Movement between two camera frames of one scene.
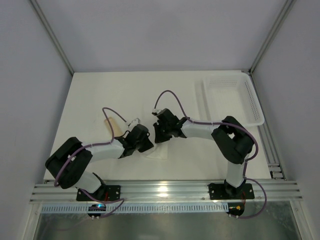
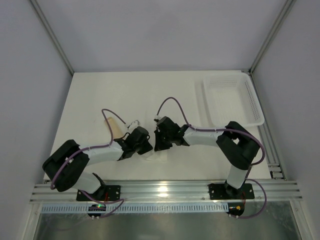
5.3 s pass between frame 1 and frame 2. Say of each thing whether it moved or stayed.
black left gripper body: stayed
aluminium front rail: stayed
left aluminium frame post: stayed
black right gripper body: moved
